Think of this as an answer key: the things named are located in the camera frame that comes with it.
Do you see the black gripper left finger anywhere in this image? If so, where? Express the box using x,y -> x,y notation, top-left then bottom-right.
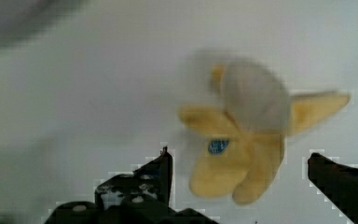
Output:
44,147 -> 218,224

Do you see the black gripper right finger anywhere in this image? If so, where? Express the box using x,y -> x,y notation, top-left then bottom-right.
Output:
307,153 -> 358,224

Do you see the plush peeled banana toy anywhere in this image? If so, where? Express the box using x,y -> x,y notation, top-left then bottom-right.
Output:
178,60 -> 351,205

